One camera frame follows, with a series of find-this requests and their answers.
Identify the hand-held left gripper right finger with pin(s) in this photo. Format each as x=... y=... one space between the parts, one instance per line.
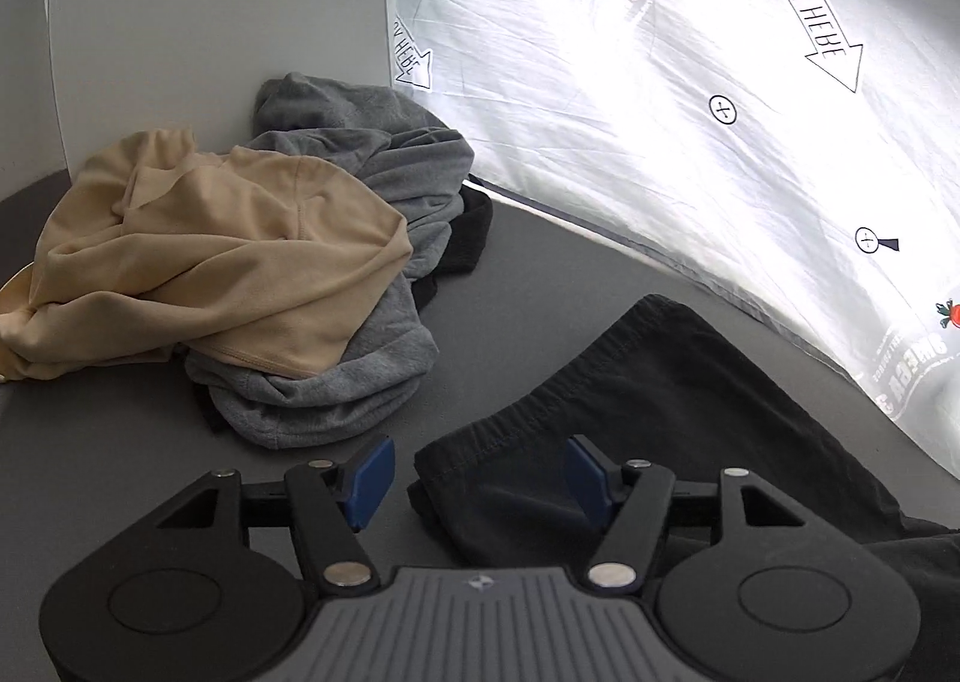
x=589 y=476

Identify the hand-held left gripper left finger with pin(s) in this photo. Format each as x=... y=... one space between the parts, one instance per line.
x=369 y=476

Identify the black pants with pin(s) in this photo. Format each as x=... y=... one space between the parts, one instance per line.
x=675 y=382

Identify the black cloth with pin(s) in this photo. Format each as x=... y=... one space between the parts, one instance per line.
x=466 y=232

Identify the beige garment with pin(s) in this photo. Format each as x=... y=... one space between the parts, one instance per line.
x=225 y=254

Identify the grey garment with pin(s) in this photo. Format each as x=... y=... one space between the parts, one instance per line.
x=390 y=165

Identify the white carrot print curtain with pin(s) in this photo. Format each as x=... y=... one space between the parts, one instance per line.
x=637 y=90

